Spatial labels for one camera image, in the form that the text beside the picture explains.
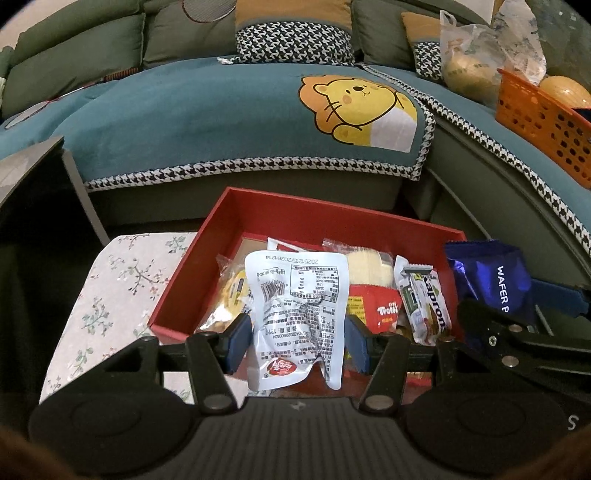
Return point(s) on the orange plastic basket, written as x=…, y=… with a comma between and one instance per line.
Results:
x=553, y=128

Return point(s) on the red cardboard box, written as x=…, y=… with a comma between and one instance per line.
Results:
x=242, y=220

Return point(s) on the yellow biscuit packet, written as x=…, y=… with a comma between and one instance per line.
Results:
x=231, y=297

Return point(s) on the round white cake packet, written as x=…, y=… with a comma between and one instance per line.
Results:
x=367, y=266

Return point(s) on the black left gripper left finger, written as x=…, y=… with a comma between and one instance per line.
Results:
x=212, y=358

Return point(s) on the houndstooth pillow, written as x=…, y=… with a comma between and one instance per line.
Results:
x=294, y=31
x=423, y=35

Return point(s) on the red yellow Trolli packet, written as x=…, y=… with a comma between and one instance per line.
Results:
x=377, y=307

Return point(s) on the yellow round fruit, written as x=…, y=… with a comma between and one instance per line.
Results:
x=567, y=91

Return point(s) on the blue wafer packet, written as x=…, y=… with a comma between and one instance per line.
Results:
x=493, y=273

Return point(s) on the Kaprons wafer packet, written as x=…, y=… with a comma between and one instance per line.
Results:
x=423, y=298

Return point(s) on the dark side table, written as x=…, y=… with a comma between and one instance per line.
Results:
x=50, y=234

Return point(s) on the teal lion sofa cover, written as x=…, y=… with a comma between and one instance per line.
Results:
x=158, y=145

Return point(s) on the clear plastic bag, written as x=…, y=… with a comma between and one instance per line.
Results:
x=473, y=55

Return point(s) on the white snack pouch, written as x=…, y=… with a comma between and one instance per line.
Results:
x=298, y=317

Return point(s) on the floral tablecloth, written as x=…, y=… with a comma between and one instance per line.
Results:
x=115, y=304

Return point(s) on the white noodle snack packet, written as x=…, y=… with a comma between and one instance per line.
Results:
x=274, y=244

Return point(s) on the green sofa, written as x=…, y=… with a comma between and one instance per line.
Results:
x=336, y=100

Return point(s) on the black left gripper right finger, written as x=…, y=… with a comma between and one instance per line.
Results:
x=385, y=358

